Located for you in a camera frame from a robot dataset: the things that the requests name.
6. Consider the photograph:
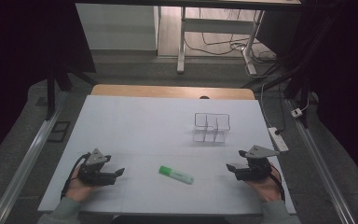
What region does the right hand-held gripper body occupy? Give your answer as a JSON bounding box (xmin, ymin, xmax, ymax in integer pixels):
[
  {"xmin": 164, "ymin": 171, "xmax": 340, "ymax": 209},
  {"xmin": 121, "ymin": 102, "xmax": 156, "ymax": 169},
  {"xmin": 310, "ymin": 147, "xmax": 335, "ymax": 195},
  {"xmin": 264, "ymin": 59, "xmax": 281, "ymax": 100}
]
[{"xmin": 234, "ymin": 145, "xmax": 281, "ymax": 181}]

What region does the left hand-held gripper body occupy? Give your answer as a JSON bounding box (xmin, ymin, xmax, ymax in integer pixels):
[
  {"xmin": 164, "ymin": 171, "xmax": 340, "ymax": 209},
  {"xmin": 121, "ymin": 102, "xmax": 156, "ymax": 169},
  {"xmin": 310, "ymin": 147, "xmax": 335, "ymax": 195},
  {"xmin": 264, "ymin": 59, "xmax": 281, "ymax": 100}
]
[{"xmin": 77, "ymin": 147, "xmax": 118, "ymax": 188}]

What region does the person's right hand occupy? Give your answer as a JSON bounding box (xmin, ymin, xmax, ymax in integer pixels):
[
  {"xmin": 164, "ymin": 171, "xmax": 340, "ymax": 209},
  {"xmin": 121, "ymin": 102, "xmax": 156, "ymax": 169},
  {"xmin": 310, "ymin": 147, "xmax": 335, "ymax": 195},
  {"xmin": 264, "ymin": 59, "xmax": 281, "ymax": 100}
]
[{"xmin": 245, "ymin": 164, "xmax": 282, "ymax": 203}]

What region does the person's left hand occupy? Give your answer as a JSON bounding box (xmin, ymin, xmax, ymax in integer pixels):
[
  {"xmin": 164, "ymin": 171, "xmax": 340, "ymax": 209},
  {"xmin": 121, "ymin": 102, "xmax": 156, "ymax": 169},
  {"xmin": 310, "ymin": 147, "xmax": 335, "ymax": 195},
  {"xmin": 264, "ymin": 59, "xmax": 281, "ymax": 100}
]
[{"xmin": 64, "ymin": 165, "xmax": 98, "ymax": 203}]

